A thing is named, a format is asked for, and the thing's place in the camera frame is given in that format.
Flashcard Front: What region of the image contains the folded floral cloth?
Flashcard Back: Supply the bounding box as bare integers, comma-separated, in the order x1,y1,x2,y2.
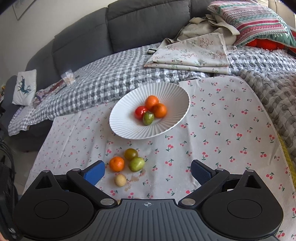
144,33,237,74

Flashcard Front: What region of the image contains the grey checkered blanket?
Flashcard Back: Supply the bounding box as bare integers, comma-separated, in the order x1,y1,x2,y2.
3,46,295,157

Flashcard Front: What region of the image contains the striped patterned pillow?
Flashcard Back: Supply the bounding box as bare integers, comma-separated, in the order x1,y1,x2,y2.
207,1,295,48

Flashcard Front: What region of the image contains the beige tote bag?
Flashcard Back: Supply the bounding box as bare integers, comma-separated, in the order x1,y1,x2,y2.
162,13,240,46

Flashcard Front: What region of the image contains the red tomato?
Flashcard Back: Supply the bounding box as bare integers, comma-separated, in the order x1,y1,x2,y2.
134,106,148,120

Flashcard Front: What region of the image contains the cherry print cloth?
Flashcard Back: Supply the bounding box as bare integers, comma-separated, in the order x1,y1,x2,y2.
27,77,295,240

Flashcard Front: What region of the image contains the dark green tomato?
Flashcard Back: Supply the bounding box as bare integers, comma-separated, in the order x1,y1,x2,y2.
128,157,145,172

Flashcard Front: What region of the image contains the white ribbed plate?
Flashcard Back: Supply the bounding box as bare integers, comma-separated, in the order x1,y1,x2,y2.
109,82,190,140

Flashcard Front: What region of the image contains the dark grey sofa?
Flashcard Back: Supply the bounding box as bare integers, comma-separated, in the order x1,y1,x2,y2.
1,1,210,152

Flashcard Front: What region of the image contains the clear bag of sticks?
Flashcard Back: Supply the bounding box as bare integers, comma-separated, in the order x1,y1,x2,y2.
61,69,76,86

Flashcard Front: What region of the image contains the large orange mandarin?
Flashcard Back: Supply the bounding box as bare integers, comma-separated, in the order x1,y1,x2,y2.
144,95,159,111

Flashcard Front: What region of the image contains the olive brown tomato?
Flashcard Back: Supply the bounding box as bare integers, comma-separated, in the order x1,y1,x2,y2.
124,148,138,161

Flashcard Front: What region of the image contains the white deer print pillow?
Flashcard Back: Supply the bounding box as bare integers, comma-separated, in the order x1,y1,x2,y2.
12,69,37,106

